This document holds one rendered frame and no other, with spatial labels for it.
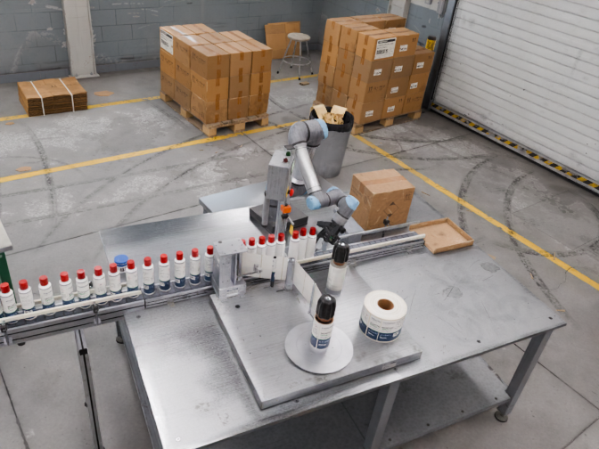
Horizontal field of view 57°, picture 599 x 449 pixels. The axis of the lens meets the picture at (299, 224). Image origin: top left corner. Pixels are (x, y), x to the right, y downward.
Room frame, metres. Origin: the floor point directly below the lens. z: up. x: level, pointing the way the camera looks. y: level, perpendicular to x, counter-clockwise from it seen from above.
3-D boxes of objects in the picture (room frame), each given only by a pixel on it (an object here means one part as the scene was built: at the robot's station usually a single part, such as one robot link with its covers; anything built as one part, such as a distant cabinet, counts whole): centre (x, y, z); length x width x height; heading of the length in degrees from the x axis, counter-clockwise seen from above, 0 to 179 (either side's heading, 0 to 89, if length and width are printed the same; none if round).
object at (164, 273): (1.99, 0.61, 0.98); 0.05 x 0.05 x 0.20
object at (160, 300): (2.34, -0.01, 0.85); 1.65 x 0.11 x 0.05; 120
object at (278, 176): (2.36, 0.12, 1.38); 0.17 x 0.10 x 0.19; 175
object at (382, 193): (2.94, -0.47, 0.99); 0.30 x 0.24 x 0.27; 120
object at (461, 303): (2.32, -0.17, 0.82); 2.10 x 1.50 x 0.02; 120
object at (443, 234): (2.84, -0.88, 0.85); 0.30 x 0.26 x 0.04; 120
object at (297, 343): (1.74, -0.16, 0.89); 0.31 x 0.31 x 0.01
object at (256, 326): (1.89, -0.12, 0.86); 0.80 x 0.67 x 0.05; 120
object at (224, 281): (2.05, 0.31, 1.01); 0.14 x 0.13 x 0.26; 120
